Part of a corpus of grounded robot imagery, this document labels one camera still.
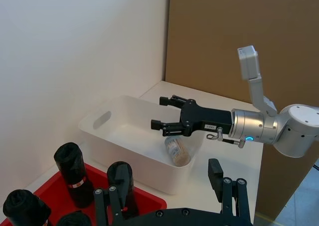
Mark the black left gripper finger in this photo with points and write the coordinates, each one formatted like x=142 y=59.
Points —
x=120 y=176

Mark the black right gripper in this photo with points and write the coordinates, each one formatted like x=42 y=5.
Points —
x=207 y=117

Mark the clear jar of toothpicks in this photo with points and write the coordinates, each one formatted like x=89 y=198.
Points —
x=178 y=152

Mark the black roll with white label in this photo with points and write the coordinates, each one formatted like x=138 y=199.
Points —
x=74 y=176

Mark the white plastic bin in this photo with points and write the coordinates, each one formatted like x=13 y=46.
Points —
x=119 y=126

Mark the red plastic bin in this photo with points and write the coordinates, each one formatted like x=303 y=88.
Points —
x=57 y=193

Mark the brown cardboard panel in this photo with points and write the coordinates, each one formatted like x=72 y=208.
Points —
x=236 y=24

